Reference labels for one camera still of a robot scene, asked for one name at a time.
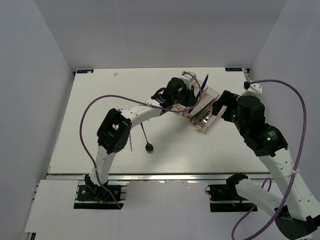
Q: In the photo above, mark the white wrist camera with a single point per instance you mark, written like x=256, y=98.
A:
x=252, y=89
x=188, y=78

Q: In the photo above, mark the black spoon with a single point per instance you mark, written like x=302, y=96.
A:
x=148, y=147

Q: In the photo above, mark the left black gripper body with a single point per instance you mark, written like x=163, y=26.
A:
x=184, y=98

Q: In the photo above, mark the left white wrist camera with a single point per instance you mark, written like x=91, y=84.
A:
x=188, y=78

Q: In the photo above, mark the aluminium front table rail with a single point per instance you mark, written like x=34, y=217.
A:
x=146, y=177

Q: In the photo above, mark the right blue table label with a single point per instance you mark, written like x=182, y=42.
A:
x=233, y=69

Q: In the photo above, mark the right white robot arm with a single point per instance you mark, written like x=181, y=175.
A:
x=300, y=214

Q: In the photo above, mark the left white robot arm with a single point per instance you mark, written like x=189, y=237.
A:
x=115, y=129

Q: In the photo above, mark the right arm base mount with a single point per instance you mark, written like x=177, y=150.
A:
x=224, y=200

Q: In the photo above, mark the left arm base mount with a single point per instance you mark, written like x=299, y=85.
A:
x=85, y=199

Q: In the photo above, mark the aluminium right table rail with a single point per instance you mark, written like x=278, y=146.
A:
x=246, y=72

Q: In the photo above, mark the blue plastic knife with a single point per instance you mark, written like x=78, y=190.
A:
x=202, y=87

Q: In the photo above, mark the aluminium table rail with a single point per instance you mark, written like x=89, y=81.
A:
x=146, y=177
x=246, y=72

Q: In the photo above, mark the blue table label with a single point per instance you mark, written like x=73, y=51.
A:
x=233, y=69
x=84, y=71

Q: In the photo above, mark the green chopstick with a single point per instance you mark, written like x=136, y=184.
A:
x=130, y=143

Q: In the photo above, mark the left blue table label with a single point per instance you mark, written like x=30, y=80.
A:
x=84, y=71

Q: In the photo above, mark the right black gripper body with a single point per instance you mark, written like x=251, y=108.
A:
x=239, y=123

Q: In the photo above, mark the clear four-compartment organizer tray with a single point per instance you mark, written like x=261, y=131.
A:
x=208, y=97

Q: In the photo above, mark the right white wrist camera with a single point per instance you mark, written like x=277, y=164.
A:
x=252, y=89

